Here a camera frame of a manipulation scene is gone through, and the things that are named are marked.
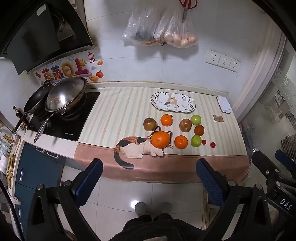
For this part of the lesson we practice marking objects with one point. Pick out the dark sauce bottle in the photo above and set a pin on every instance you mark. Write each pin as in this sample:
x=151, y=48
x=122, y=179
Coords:
x=16, y=110

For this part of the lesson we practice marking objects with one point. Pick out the white folded tissue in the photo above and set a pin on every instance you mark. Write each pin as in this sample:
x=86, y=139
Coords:
x=224, y=103

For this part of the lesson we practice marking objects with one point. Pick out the blue kitchen cabinet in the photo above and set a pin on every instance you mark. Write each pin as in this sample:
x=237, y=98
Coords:
x=30, y=166

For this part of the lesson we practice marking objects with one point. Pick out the white door frame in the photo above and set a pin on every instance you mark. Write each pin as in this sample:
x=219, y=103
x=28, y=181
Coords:
x=261, y=76

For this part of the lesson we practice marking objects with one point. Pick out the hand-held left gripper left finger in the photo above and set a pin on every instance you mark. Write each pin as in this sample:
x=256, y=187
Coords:
x=90, y=183

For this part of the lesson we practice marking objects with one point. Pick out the dark bruised red apple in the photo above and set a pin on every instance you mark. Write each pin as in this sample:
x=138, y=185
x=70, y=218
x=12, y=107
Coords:
x=149, y=124

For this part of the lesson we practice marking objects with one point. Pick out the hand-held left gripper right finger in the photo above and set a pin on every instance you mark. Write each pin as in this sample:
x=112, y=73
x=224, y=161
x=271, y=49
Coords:
x=209, y=183

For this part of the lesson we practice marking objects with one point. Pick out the person's grey slipper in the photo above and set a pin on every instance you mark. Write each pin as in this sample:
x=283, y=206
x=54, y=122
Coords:
x=165, y=207
x=141, y=208

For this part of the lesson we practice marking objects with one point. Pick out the striped cat print tablecloth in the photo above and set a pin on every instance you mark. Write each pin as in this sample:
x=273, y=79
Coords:
x=115, y=111

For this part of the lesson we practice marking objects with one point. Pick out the black frying pan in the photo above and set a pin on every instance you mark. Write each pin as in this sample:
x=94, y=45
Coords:
x=34, y=99

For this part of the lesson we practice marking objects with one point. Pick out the large orange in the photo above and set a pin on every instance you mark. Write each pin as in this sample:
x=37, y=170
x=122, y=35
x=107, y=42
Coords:
x=161, y=139

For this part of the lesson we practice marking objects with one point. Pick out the black range hood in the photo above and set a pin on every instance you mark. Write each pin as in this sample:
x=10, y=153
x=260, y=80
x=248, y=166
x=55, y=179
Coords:
x=34, y=34

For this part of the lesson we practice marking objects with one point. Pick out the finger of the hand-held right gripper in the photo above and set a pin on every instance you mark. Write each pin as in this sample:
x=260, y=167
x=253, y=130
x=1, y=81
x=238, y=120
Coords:
x=263, y=164
x=285, y=158

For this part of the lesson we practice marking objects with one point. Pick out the glass pan lid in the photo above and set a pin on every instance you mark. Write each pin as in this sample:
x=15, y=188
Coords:
x=64, y=91

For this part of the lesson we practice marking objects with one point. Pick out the small brown card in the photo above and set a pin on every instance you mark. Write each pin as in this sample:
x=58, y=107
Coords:
x=218, y=118

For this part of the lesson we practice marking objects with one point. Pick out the person's dark trousers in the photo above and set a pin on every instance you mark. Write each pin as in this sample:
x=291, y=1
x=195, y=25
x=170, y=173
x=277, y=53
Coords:
x=157, y=229

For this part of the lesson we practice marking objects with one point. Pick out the oval floral ceramic plate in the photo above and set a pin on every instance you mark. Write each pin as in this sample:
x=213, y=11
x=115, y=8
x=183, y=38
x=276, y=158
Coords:
x=173, y=102

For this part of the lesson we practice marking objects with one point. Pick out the yellow bananas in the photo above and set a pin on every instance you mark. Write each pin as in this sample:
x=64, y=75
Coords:
x=10, y=169

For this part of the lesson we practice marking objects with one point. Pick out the white wall socket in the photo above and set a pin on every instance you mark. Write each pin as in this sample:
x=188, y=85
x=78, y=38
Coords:
x=233, y=65
x=223, y=61
x=212, y=57

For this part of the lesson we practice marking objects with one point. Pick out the steel wok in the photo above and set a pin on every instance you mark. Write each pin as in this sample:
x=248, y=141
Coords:
x=74, y=104

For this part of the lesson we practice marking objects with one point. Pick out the colourful wall sticker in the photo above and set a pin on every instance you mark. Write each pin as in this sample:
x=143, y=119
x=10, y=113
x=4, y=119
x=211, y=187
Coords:
x=69, y=68

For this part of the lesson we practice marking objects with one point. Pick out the green apple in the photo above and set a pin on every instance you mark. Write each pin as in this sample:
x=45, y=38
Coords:
x=196, y=140
x=195, y=119

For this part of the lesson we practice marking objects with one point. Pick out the black induction cooktop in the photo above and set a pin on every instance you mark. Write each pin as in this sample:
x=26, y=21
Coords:
x=69, y=125

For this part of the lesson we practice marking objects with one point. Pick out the clear plastic bag of eggs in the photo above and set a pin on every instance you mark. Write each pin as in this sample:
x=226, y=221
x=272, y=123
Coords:
x=180, y=34

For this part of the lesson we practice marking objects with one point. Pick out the dark reddish brown fruit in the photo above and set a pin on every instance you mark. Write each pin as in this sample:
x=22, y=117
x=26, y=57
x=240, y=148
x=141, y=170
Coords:
x=199, y=130

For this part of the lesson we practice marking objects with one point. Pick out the red cherry tomato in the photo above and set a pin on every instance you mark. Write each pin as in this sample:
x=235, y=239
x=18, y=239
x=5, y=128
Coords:
x=204, y=142
x=212, y=144

